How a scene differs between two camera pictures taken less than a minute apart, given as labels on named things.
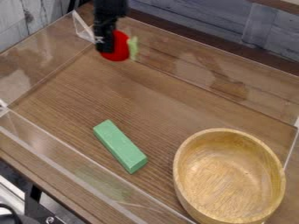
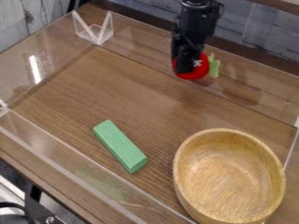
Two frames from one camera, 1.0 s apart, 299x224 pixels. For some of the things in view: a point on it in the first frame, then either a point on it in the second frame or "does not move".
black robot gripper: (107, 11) → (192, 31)
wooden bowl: (228, 177) does not move
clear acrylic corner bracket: (81, 27) does not move
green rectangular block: (120, 146) does not move
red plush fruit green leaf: (125, 47) → (185, 54)
